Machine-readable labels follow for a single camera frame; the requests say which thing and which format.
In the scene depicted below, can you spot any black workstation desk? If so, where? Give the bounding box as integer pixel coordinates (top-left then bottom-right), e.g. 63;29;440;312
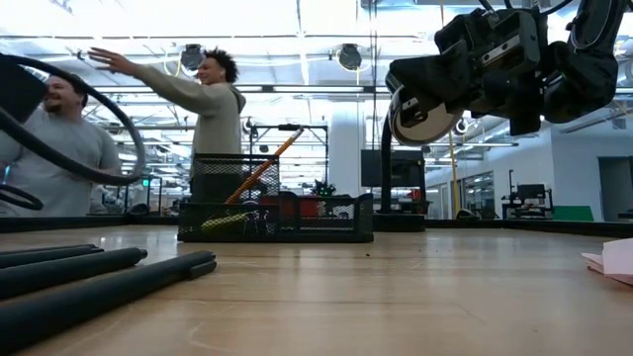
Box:
501;169;555;220

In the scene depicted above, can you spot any black desk lamp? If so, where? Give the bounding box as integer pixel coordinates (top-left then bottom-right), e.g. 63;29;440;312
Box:
373;86;465;232

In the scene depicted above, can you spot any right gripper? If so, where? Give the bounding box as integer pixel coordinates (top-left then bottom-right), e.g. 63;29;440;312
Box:
389;9;545;137

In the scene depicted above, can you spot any black arm cable loom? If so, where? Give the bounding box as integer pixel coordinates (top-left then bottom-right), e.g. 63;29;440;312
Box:
0;52;147;187

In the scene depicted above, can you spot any ceiling cord reel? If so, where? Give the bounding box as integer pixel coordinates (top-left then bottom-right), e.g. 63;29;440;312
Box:
180;43;207;73
338;43;363;71

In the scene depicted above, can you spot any green panel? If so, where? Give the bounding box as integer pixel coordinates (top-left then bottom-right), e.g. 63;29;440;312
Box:
552;205;594;223

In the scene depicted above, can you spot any person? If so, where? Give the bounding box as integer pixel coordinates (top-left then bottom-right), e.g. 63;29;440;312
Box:
87;46;247;199
0;73;123;218

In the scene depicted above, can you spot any black pen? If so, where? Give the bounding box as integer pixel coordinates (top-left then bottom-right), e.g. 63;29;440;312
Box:
0;243;98;251
0;245;105;269
0;246;148;301
0;250;218;353

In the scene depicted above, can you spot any pink sticky note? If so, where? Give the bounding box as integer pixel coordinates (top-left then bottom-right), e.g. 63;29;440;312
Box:
582;251;633;286
600;236;633;278

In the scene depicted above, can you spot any black display screen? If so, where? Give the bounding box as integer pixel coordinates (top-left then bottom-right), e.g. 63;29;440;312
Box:
360;147;426;188

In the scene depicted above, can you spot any orange pencil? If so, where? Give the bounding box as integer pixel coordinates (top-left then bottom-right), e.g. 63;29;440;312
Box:
225;127;306;206

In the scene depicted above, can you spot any black mesh desk organizer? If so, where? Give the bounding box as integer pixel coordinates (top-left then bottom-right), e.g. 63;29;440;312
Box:
176;152;375;243

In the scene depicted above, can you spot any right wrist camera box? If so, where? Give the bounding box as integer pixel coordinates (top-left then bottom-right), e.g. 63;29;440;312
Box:
434;10;496;50

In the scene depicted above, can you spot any black aluminium table frame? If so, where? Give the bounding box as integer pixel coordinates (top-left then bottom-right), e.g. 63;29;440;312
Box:
0;213;633;239

